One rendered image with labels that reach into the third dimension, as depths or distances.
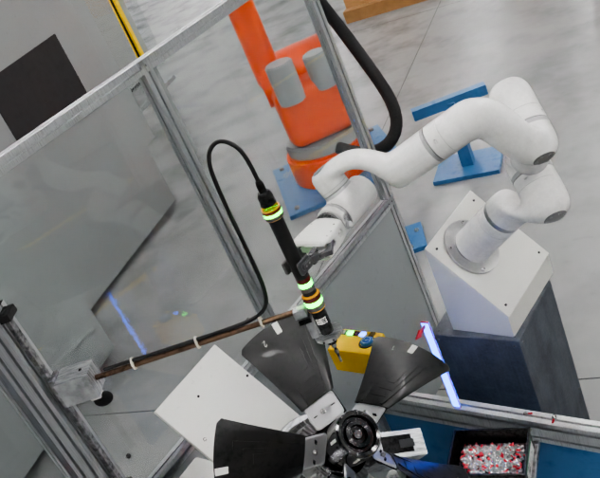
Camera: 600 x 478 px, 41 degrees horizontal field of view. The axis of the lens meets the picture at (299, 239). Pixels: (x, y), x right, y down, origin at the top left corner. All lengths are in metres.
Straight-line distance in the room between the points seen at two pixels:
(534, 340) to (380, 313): 0.90
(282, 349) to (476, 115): 0.76
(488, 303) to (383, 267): 0.94
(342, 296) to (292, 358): 1.10
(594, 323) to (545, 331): 1.30
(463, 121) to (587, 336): 2.28
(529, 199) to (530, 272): 0.44
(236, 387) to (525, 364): 0.91
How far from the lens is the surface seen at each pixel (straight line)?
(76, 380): 2.04
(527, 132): 1.86
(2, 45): 5.86
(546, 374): 2.75
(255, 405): 2.23
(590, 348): 3.88
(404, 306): 3.50
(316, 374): 2.04
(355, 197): 1.94
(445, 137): 1.82
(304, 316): 1.88
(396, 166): 1.87
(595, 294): 4.18
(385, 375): 2.16
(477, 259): 2.51
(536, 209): 2.24
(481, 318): 2.56
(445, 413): 2.53
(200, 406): 2.18
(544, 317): 2.71
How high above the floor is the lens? 2.53
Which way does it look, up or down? 27 degrees down
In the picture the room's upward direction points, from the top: 24 degrees counter-clockwise
